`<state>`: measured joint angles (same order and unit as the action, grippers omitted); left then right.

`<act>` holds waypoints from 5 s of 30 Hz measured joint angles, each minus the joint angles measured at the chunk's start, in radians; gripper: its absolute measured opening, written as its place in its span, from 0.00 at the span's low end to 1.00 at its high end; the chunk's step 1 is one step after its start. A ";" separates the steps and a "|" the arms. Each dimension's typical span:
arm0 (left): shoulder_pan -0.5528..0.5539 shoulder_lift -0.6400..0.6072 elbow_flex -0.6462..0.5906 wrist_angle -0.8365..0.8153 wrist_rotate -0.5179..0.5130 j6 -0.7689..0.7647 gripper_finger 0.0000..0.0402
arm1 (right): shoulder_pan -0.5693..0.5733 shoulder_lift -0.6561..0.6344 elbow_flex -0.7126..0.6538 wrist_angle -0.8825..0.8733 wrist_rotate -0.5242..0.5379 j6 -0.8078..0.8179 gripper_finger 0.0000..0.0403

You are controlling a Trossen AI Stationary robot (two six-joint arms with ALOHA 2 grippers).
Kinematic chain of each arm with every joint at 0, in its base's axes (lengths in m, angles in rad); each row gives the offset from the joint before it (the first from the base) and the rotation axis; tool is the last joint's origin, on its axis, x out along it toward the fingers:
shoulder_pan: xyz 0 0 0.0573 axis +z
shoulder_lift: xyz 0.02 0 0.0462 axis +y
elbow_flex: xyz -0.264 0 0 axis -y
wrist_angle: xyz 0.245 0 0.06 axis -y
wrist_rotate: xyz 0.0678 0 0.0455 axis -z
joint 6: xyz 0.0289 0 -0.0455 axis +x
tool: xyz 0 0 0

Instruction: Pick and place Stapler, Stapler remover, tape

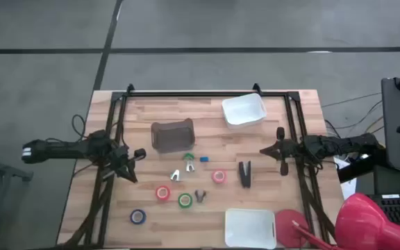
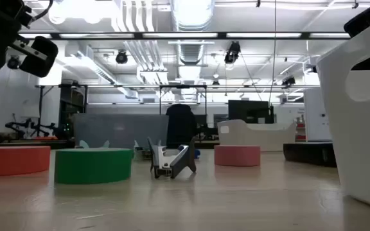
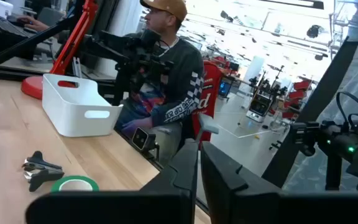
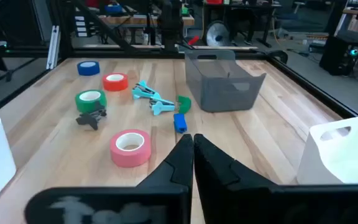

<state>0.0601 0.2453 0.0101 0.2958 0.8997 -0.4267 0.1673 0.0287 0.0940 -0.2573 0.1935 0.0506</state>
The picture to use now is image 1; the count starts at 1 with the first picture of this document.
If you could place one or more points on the pink tape roll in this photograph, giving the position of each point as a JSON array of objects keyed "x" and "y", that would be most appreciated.
[{"x": 213, "y": 176}]

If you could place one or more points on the black stapler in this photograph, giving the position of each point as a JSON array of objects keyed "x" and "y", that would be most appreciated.
[{"x": 244, "y": 181}]

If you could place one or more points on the small green tape roll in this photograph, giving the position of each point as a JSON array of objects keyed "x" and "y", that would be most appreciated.
[{"x": 184, "y": 156}]

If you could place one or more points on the white plastic bin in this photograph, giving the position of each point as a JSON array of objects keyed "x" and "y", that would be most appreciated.
[
  {"x": 250, "y": 229},
  {"x": 243, "y": 110}
]

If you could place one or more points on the red desk lamp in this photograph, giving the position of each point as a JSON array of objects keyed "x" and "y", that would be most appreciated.
[{"x": 370, "y": 222}]

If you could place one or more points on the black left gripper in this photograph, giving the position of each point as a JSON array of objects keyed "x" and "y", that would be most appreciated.
[{"x": 116, "y": 154}]

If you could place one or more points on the blue tape roll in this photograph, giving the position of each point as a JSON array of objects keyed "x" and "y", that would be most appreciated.
[{"x": 132, "y": 216}]

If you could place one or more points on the black stapler remover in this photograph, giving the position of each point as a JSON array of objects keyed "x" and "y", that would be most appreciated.
[{"x": 200, "y": 198}]

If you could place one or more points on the red tape roll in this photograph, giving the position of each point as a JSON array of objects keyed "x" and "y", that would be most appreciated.
[{"x": 157, "y": 193}]

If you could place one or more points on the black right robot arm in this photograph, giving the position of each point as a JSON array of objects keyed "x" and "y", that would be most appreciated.
[{"x": 342, "y": 144}]

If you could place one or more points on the grey plastic bin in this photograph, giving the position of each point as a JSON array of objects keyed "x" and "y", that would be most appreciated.
[{"x": 172, "y": 137}]

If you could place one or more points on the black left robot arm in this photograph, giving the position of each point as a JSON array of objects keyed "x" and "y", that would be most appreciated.
[{"x": 57, "y": 151}]

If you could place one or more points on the small blue block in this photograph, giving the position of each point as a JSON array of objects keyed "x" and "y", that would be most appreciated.
[{"x": 204, "y": 159}]

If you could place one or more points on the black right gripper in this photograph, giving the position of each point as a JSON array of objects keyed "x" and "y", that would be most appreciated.
[{"x": 294, "y": 150}]

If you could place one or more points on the black metal table frame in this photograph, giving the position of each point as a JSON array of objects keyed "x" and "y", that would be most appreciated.
[{"x": 203, "y": 93}]

